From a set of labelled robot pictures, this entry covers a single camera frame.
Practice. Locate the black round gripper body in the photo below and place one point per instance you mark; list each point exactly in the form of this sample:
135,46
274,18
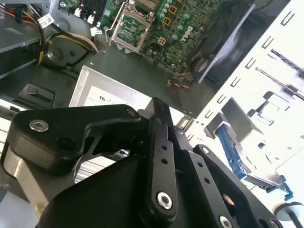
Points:
107,202

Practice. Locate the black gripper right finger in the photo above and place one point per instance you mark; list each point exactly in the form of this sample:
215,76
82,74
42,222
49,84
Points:
202,171

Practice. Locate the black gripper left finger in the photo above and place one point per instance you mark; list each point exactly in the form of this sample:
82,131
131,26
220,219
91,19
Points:
47,140

